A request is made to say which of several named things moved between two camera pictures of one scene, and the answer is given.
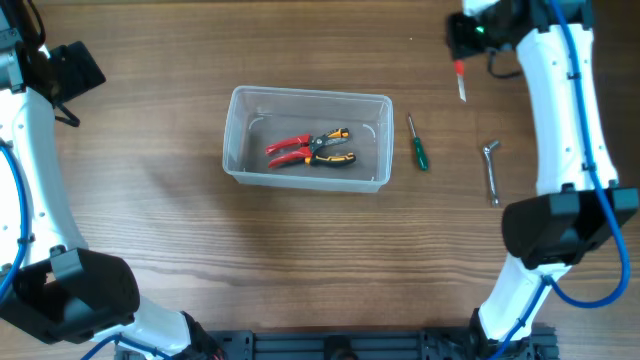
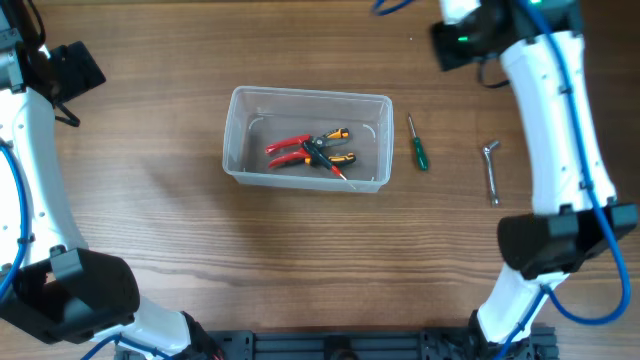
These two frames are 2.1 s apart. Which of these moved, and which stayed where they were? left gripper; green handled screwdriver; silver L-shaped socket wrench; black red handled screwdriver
Moved: black red handled screwdriver
Stayed: green handled screwdriver; left gripper; silver L-shaped socket wrench
